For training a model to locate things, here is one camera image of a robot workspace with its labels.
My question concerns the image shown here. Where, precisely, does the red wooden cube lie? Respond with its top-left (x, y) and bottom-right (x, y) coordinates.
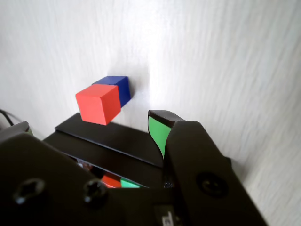
top-left (75, 84), bottom-right (122, 126)

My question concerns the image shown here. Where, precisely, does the blue wooden cube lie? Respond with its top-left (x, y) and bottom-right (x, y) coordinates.
top-left (91, 75), bottom-right (131, 109)

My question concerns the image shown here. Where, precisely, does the black power cable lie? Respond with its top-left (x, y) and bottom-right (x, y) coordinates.
top-left (0, 109), bottom-right (14, 127)

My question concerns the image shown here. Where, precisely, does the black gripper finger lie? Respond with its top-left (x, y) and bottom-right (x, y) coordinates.
top-left (0, 121), bottom-right (33, 144)
top-left (147, 110), bottom-right (269, 226)

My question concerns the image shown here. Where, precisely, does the green wooden cube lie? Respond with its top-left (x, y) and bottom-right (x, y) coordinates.
top-left (120, 178), bottom-right (148, 189)

